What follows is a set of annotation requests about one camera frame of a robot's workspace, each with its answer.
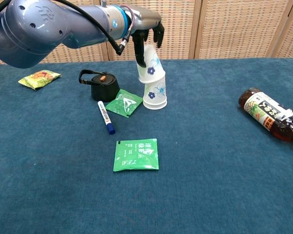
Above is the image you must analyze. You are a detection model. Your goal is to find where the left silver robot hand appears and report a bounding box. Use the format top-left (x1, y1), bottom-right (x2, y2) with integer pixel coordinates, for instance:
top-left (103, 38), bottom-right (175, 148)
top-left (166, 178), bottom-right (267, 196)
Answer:
top-left (130, 6), bottom-right (166, 69)

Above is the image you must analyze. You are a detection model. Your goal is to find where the woven bamboo folding screen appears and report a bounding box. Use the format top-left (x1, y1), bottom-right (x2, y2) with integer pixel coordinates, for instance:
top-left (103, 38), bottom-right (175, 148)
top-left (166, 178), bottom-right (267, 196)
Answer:
top-left (0, 0), bottom-right (293, 66)

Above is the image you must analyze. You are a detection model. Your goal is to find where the green tea sachet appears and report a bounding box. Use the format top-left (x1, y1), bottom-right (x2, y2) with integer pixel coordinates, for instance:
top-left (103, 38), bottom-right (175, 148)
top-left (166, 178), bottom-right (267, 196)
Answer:
top-left (105, 89), bottom-right (144, 118)
top-left (113, 138), bottom-right (160, 173)

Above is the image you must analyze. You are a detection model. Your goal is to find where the white blue marker pen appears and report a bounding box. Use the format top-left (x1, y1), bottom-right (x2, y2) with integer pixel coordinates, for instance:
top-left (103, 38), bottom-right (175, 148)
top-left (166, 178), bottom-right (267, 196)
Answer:
top-left (97, 100), bottom-right (116, 135)

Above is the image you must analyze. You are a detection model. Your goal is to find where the yellow green snack bag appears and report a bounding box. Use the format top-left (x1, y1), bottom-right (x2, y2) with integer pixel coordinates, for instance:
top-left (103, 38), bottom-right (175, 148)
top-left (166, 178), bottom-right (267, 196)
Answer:
top-left (18, 69), bottom-right (62, 91)

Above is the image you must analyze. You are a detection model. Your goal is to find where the brown tea plastic bottle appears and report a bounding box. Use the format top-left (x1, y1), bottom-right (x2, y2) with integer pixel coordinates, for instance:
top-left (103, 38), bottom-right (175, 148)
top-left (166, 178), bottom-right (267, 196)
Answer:
top-left (238, 87), bottom-right (293, 149)

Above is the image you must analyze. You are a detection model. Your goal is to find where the blue table cloth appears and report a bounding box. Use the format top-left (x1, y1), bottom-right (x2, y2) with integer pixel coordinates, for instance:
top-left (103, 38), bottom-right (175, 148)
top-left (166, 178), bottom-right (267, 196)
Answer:
top-left (0, 58), bottom-right (293, 234)

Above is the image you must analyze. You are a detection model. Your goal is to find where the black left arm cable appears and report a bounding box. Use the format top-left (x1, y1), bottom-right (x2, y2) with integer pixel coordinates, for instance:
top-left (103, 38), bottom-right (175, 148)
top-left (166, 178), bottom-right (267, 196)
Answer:
top-left (53, 0), bottom-right (130, 56)

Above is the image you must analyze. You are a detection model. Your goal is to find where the black bottle lid with handle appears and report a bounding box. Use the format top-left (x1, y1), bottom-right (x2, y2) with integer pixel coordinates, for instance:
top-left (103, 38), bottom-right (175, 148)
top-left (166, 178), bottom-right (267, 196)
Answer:
top-left (78, 69), bottom-right (121, 103)

